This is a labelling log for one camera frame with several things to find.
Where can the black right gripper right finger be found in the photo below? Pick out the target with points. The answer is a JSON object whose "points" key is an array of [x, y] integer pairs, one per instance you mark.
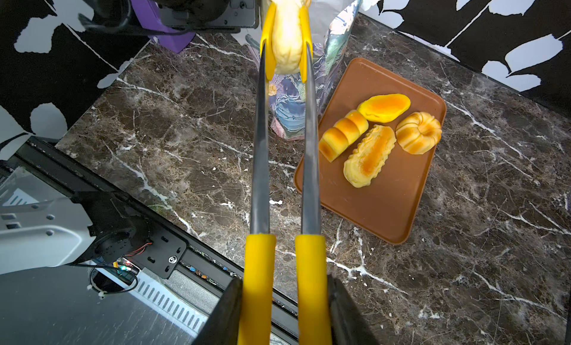
{"points": [[347, 323]]}

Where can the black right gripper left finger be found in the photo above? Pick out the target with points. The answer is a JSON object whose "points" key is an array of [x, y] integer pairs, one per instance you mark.
{"points": [[222, 326]]}

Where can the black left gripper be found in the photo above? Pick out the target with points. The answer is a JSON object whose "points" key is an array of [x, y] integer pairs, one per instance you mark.
{"points": [[178, 16]]}

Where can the yellow handled metal tongs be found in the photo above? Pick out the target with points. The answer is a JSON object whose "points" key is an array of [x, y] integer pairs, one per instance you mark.
{"points": [[285, 251]]}

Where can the pale glazed bread loaf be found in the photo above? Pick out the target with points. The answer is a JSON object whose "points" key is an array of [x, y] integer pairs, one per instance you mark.
{"points": [[287, 43]]}

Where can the long ridged yellow bread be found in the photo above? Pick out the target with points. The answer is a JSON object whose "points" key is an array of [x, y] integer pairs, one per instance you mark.
{"points": [[367, 160]]}

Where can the segmented pull-apart bread roll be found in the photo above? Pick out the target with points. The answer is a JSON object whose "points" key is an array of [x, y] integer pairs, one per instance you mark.
{"points": [[343, 134]]}

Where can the oval yellow bread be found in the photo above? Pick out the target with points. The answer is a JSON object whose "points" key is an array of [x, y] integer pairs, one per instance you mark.
{"points": [[384, 108]]}

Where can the small electronics circuit board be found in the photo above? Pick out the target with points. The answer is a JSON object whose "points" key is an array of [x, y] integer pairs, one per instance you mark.
{"points": [[122, 271]]}

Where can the white slotted cable duct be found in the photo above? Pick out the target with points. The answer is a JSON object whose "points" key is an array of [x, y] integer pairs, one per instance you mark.
{"points": [[162, 300]]}

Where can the black front mounting rail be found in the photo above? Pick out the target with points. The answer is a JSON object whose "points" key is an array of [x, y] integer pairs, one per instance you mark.
{"points": [[178, 251]]}

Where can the ring shaped bundt bread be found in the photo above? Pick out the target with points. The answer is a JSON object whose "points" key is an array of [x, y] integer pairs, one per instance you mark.
{"points": [[418, 133]]}

